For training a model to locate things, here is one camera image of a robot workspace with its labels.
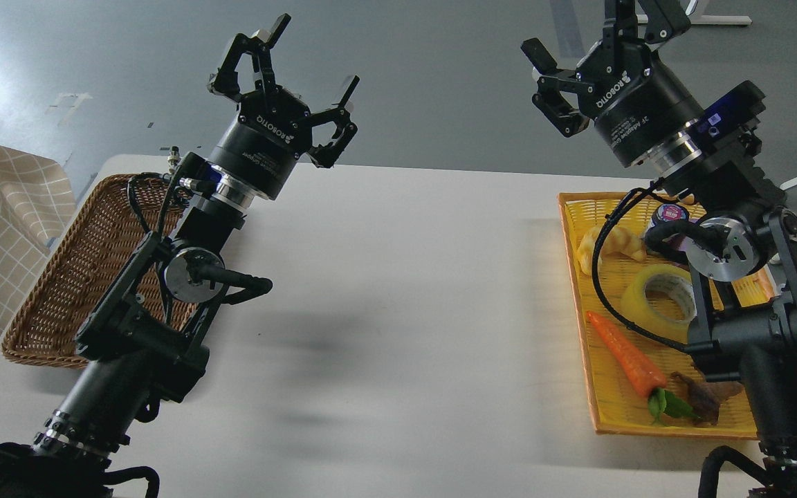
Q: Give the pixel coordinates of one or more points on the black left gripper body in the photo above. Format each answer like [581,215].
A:
[261,147]

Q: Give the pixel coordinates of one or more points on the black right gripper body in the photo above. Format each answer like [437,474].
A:
[636,102]

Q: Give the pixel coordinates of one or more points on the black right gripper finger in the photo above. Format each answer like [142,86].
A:
[552,82]
[664,20]

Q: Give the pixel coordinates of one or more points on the yellow tape roll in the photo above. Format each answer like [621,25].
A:
[660,300]

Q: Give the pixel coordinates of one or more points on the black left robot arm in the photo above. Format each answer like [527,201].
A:
[144,337]

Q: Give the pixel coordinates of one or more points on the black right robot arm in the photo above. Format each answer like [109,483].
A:
[742,252]

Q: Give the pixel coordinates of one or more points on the white stand base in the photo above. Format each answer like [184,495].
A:
[719,20]

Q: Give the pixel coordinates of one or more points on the small jar blue lid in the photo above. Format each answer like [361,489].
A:
[667,212]

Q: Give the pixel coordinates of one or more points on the toy croissant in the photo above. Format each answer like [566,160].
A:
[619,240]

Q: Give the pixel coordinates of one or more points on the brown wicker basket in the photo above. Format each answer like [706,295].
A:
[97,245]

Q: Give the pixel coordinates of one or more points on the yellow plastic basket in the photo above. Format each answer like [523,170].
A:
[613,404]

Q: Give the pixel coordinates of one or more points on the toy carrot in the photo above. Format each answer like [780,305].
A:
[647,380]

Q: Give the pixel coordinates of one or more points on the brown toy animal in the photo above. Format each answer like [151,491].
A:
[706,398]

